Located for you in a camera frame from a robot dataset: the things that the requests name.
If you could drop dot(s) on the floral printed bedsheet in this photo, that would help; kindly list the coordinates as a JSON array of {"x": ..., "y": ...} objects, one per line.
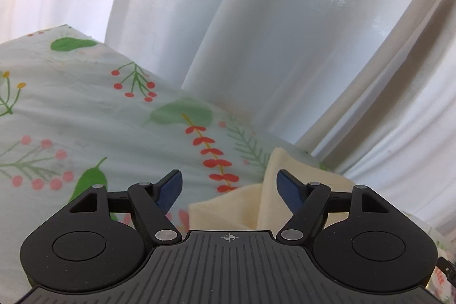
[{"x": 89, "y": 111}]

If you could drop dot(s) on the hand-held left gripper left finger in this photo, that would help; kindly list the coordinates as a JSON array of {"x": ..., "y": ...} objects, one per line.
[{"x": 170, "y": 188}]

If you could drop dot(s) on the white curtain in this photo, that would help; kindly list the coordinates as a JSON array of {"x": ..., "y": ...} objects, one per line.
[{"x": 267, "y": 33}]

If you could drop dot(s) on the cream knit sweater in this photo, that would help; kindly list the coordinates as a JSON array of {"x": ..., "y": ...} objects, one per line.
[{"x": 249, "y": 204}]

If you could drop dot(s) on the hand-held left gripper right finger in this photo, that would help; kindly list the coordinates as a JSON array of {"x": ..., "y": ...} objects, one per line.
[{"x": 288, "y": 188}]

